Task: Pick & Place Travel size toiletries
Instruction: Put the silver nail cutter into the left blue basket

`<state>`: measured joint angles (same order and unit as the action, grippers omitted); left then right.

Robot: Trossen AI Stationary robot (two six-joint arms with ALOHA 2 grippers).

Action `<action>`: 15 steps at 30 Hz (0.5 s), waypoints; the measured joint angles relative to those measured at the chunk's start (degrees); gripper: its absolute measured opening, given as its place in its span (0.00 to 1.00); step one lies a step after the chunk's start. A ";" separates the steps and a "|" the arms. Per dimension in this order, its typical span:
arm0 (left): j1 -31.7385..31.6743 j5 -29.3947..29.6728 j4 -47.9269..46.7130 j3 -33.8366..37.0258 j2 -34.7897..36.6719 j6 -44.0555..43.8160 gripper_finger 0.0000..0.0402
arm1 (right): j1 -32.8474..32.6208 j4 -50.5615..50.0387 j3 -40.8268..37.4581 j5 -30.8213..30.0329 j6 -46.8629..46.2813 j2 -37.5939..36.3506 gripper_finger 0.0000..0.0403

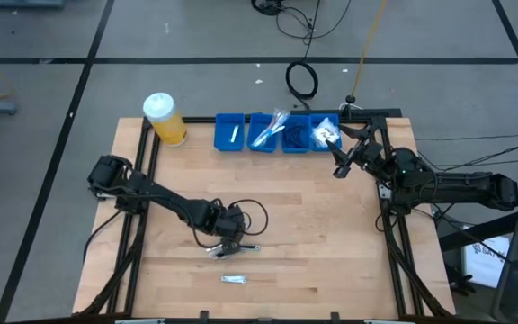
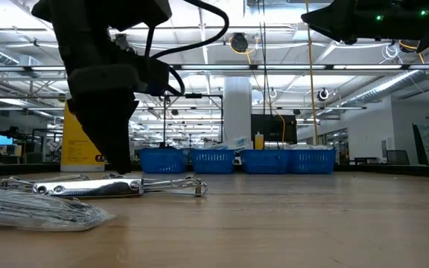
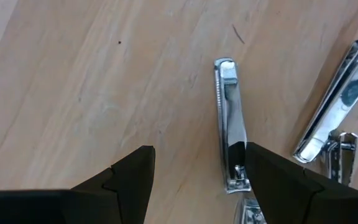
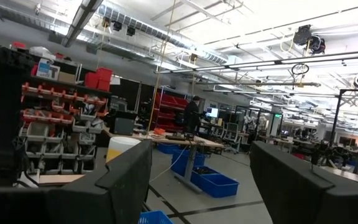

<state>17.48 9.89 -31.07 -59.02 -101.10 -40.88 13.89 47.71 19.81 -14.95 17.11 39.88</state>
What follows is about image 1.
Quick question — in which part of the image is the blue white bagged toothbrush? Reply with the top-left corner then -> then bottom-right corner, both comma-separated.
251,124 -> 287,149

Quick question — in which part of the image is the orange white bagged toothbrush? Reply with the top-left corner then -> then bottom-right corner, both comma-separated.
265,107 -> 290,136

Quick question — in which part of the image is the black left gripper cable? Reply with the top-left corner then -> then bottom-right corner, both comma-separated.
191,197 -> 270,251

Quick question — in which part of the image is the white printed box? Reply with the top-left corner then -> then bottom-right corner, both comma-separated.
460,236 -> 512,289

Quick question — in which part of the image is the yellow wipes canister white lid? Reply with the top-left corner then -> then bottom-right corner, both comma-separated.
142,92 -> 188,148

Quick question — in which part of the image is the black stand bar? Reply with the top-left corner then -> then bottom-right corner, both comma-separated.
438,206 -> 518,253

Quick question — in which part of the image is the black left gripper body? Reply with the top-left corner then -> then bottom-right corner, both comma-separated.
204,204 -> 247,247

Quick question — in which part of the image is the black coiled floor cable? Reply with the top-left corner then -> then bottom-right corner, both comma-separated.
284,60 -> 320,101

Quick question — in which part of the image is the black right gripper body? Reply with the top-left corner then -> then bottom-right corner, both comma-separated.
351,134 -> 386,175

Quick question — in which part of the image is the yellow hanging cable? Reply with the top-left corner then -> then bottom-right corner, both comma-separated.
352,0 -> 389,98

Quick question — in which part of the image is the black floor cable tangle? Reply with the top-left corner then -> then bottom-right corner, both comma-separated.
250,0 -> 353,62

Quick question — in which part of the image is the blue plastic slotted basket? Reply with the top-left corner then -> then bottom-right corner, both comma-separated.
280,113 -> 313,155
246,112 -> 283,154
308,112 -> 344,152
213,112 -> 246,152

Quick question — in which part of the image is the clear bag of cotton swabs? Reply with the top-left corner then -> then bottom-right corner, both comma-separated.
311,117 -> 342,146

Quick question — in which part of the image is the black aluminium table frame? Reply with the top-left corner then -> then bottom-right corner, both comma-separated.
72,107 -> 456,324

